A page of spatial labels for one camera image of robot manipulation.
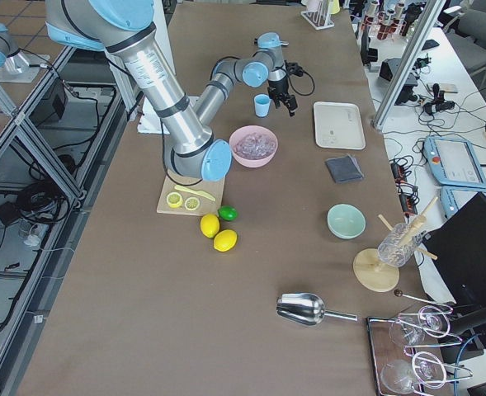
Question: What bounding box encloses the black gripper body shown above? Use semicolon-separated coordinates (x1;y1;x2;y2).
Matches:
267;62;302;106

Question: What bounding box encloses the light blue plastic cup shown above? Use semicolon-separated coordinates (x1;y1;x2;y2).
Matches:
253;93;271;118

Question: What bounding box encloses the pink bowl of ice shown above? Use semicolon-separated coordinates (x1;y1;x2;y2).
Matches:
229;125;278;168

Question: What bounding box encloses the pink plastic cup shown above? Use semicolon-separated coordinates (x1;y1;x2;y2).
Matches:
306;0;325;13

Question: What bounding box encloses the yellow plastic cup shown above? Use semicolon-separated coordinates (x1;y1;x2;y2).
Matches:
328;0;341;15

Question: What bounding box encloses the steel ice scoop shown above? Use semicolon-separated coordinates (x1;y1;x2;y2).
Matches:
276;293;358;326

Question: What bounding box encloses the cream rabbit tray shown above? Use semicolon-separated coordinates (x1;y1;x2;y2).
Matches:
313;101;366;150

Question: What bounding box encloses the grey folded cloth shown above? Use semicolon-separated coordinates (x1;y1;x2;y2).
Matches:
325;154;364;183

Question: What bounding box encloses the wooden cutting board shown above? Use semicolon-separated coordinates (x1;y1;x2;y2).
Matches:
157;172;224;216

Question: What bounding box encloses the yellow plastic knife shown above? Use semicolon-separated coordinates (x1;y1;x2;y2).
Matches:
174;185;216;202

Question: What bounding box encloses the green lime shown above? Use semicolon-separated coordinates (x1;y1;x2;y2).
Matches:
218;205;238;221

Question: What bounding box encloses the green ceramic bowl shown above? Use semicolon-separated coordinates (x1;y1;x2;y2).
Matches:
327;204;366;239

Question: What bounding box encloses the lemon half slice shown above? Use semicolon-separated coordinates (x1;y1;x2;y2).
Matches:
184;196;201;211
166;191;184;209

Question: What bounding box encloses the whole lemon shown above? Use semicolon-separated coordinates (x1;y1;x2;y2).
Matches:
213;229;238;252
200;214;220;238

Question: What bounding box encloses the blue teach pendant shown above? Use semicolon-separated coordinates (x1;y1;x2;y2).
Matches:
440;186;486;219
422;136;486;188

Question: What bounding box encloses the clear textured glass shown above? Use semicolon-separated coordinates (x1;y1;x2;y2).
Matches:
377;223;426;267

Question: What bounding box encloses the wooden mug tree stand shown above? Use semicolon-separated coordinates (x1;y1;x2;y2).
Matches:
353;196;438;292

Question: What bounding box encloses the black computer monitor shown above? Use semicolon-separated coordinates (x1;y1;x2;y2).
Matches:
423;193;486;306

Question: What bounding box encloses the wine glass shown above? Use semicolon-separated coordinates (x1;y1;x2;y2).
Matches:
389;305;451;347
380;351;447;395

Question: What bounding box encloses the black framed tray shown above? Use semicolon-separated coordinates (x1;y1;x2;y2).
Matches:
365;314;486;396

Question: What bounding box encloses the white wire cup rack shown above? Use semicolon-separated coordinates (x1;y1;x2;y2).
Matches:
300;0;334;31

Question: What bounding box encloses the aluminium frame post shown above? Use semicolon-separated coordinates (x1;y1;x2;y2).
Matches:
371;0;444;132

